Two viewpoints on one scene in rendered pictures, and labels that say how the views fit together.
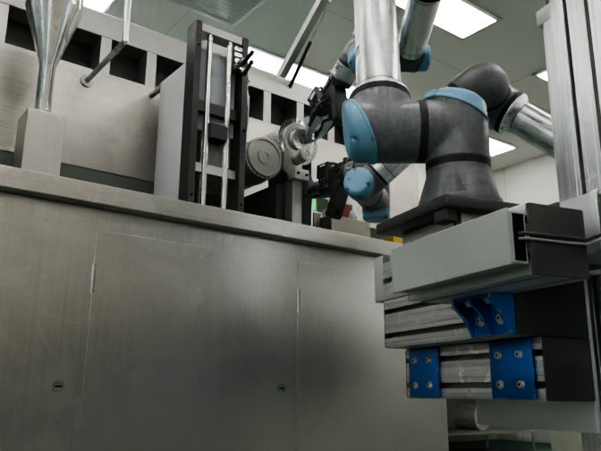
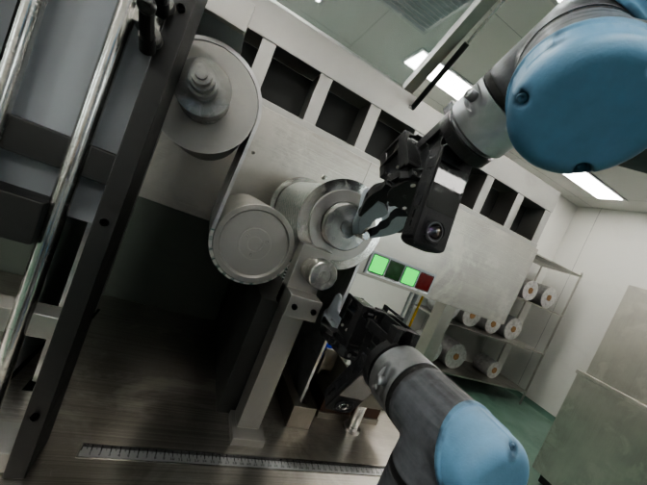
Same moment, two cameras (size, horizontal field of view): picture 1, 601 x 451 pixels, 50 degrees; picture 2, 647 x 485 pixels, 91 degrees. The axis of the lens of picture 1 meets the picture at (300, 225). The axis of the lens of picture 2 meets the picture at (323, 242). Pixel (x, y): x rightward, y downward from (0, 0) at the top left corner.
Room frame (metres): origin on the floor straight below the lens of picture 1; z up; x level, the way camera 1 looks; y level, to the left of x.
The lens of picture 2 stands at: (1.35, -0.11, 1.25)
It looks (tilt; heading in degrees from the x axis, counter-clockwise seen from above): 4 degrees down; 15
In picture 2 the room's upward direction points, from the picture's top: 22 degrees clockwise
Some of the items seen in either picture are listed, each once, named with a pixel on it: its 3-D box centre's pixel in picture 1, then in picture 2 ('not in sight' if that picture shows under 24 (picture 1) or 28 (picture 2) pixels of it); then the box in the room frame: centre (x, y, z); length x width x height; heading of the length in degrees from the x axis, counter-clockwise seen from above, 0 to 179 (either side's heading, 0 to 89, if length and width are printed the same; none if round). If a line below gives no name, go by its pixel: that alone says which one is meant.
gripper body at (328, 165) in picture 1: (337, 177); (373, 341); (1.80, -0.11, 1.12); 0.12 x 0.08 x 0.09; 37
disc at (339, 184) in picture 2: (298, 141); (342, 225); (1.85, 0.01, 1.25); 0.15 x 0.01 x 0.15; 127
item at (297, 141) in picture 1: (300, 140); (345, 226); (1.84, 0.00, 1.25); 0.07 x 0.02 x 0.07; 127
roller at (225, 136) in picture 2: not in sight; (206, 114); (1.80, 0.29, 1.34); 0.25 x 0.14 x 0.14; 37
